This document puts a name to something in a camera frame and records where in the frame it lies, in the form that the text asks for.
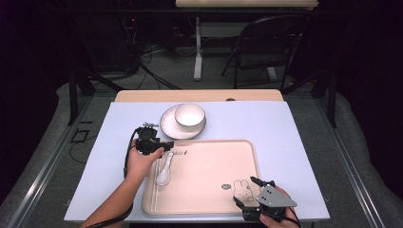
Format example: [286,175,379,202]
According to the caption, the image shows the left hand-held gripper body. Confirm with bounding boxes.
[135,121,166,157]

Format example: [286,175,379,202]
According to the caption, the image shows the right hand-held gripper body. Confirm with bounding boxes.
[241,184,298,223]

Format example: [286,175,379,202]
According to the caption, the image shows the white ceramic spoon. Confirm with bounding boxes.
[155,151,175,187]

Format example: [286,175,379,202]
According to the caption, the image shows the white bowl with dark rim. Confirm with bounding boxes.
[174,103,206,128]

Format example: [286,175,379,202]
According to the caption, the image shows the pink tray with rabbit print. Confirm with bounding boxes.
[142,139,266,217]

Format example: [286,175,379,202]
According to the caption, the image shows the white chopstick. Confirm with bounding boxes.
[153,158,161,213]
[150,160,158,213]

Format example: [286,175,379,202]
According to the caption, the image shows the person's right hand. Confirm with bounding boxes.
[259,185,302,228]

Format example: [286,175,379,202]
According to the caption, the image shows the person's left hand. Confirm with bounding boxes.
[125,138,166,188]

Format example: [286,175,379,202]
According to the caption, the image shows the white plate with dark rim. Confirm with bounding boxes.
[159,104,207,141]

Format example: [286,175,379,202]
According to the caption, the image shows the pale blue table mat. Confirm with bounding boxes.
[64,101,331,223]

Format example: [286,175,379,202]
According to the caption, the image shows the black metal stand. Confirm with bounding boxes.
[280,66,337,129]
[67,69,125,126]

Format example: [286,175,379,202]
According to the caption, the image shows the white desk leg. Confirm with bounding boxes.
[193,16,204,82]

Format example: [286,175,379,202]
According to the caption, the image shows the black device with red light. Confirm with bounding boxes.
[122,14,141,43]

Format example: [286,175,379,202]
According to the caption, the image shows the black folding chair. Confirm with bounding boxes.
[221,15,307,90]

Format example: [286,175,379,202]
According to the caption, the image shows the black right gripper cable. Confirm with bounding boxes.
[279,208,302,228]

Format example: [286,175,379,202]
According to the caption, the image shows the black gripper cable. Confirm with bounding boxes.
[279,208,302,228]
[85,127,143,228]

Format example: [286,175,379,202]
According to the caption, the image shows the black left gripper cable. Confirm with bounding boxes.
[85,127,143,228]

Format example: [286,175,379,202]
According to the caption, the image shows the bundle of floor cables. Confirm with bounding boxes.
[125,43,182,91]

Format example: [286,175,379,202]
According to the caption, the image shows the thin black floor cable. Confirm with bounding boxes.
[68,134,99,165]

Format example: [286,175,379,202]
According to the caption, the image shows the aluminium floor rail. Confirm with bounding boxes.
[6,94,95,228]
[313,94,386,228]

